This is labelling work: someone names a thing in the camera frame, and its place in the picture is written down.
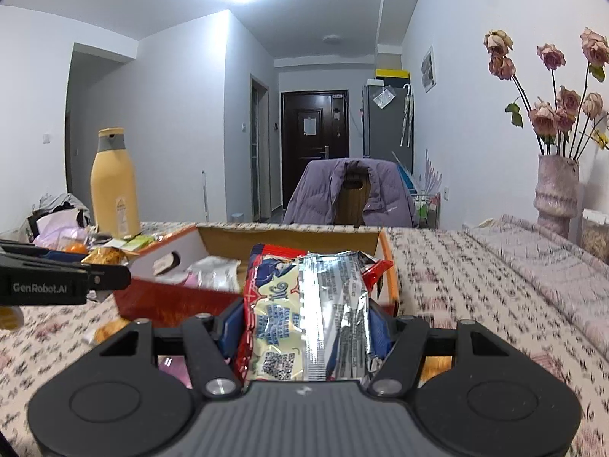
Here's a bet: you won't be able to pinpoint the grey patterned quilt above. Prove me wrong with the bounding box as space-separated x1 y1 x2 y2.
461 214 609 344

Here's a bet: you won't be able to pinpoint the grey refrigerator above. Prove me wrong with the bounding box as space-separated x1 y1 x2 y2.
362 83 415 163

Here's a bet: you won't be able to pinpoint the dark entrance door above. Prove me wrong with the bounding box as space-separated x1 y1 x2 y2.
281 90 349 203

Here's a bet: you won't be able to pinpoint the plain pink snack packet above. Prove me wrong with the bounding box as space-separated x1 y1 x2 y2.
158 356 193 388

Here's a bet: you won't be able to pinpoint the clear food jar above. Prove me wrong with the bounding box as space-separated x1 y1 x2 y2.
581 209 609 265

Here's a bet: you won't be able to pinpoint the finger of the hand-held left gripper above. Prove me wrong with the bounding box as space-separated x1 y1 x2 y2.
0 243 89 264
88 264 131 292

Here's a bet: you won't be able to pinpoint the grey clothing pile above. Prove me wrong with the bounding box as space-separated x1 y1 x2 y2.
29 193 91 229

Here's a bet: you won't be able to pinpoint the orange pastry snack packet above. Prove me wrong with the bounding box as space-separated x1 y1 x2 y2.
81 246 130 267

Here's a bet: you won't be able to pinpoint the red orange cardboard box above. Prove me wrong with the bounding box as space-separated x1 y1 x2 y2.
113 226 400 329

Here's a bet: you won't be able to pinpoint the wire storage rack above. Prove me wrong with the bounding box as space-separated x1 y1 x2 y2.
413 193 443 229

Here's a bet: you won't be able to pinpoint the white printed snack packet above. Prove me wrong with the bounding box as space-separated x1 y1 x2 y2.
188 256 243 293

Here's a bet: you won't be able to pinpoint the framed wall picture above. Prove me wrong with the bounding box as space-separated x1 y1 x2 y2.
421 46 437 91

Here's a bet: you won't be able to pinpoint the dried pink roses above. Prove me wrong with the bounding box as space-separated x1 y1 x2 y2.
484 27 609 160

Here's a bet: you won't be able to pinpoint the grey interior door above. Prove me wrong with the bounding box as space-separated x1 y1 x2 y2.
250 76 274 222

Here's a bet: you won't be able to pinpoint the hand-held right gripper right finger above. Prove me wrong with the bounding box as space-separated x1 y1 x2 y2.
368 301 538 399

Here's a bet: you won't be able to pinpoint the pink ribbed vase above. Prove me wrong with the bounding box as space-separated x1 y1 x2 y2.
533 153 580 239

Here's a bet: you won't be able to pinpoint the white pink plastic bag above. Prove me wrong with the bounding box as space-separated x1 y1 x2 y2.
33 212 91 251

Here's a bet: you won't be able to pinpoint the white folded umbrella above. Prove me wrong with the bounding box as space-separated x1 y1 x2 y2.
401 83 415 146

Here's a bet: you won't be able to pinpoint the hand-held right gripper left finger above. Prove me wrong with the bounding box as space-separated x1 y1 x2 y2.
71 297 246 399

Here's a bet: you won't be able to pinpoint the yellow thermos bottle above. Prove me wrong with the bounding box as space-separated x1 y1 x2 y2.
90 128 141 240

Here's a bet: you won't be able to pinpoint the person's left hand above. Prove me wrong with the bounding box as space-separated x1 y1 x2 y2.
0 305 24 330

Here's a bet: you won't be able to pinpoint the flat light green packet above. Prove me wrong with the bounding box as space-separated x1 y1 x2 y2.
116 234 155 253

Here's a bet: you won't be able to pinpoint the purple padded jacket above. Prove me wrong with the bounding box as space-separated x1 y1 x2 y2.
283 158 415 228

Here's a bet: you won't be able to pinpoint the wooden chair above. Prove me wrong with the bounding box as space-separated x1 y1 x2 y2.
334 164 369 227

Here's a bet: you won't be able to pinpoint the red silver snack packet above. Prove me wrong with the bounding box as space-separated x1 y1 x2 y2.
235 244 395 382

